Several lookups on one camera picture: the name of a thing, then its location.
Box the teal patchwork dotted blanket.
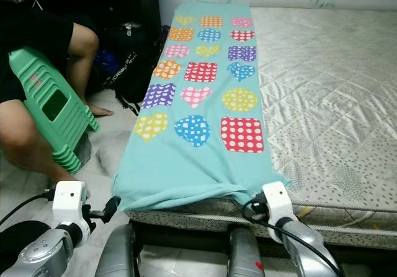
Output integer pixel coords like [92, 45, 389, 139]
[112, 2, 291, 211]

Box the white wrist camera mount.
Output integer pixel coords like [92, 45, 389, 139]
[261, 182, 296, 227]
[52, 181, 91, 229]

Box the grey left robot leg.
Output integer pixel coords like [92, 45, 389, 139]
[96, 224, 138, 277]

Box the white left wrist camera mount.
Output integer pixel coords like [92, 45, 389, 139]
[52, 181, 91, 229]

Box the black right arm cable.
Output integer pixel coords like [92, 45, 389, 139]
[242, 204, 343, 273]

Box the quilted white mattress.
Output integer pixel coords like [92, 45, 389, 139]
[127, 7, 397, 231]

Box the green plastic stool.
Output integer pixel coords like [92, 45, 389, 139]
[9, 46, 100, 174]

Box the blue plastic bag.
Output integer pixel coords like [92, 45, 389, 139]
[99, 49, 122, 76]

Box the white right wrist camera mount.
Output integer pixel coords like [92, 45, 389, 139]
[261, 182, 296, 227]

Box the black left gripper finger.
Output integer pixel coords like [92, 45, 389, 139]
[103, 196, 121, 224]

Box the black left wrist camera cable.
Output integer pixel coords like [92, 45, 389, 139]
[0, 190, 56, 226]

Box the person in black shorts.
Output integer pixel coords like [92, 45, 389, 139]
[0, 0, 115, 186]

